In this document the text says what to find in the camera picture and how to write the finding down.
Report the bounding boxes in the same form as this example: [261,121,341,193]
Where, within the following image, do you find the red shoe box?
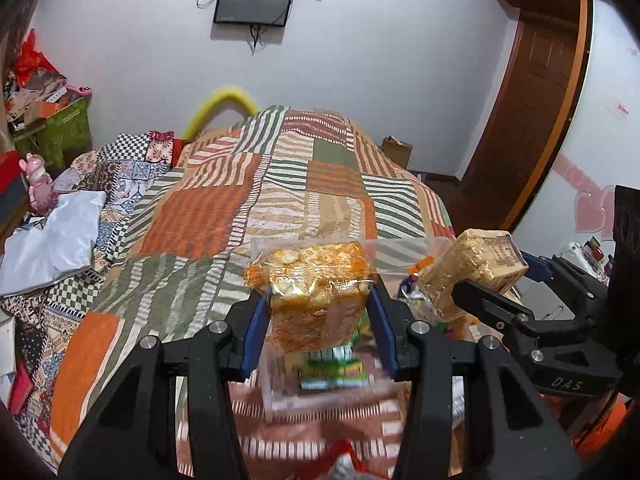
[0,150,22,194]

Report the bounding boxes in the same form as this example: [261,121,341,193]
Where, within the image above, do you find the green peas snack bag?
[283,344,369,391]

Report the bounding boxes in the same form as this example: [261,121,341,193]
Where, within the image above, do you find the yellow curved tube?
[182,86,260,141]

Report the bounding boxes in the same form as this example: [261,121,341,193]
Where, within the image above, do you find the brown wooden door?
[459,0,585,230]

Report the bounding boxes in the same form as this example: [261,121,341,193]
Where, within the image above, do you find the red white barcode snack bag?
[292,440,385,480]

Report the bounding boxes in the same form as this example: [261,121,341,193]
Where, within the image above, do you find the pink plush toy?
[18,153,58,216]

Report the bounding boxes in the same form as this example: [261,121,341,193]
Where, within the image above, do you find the orange puffed snack bag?
[244,240,378,353]

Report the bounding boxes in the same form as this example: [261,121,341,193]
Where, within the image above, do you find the red plastic bag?
[13,28,58,87]

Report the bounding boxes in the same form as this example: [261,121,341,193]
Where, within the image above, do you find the clear plastic storage bin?
[245,235,451,422]

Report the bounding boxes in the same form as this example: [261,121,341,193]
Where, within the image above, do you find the cardboard box on floor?
[381,136,412,169]

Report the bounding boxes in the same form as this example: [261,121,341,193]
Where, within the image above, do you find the patchwork striped bed quilt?
[1,106,454,468]

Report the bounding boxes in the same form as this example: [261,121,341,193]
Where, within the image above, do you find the green storage box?
[14,98,92,174]

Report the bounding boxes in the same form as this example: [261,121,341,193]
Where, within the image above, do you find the white cloth on bed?
[1,191,106,297]

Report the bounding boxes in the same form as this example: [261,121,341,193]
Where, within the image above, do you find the tan cracker package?
[418,229,528,322]

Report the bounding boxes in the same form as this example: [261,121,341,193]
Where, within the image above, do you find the small black wall monitor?
[214,0,293,27]

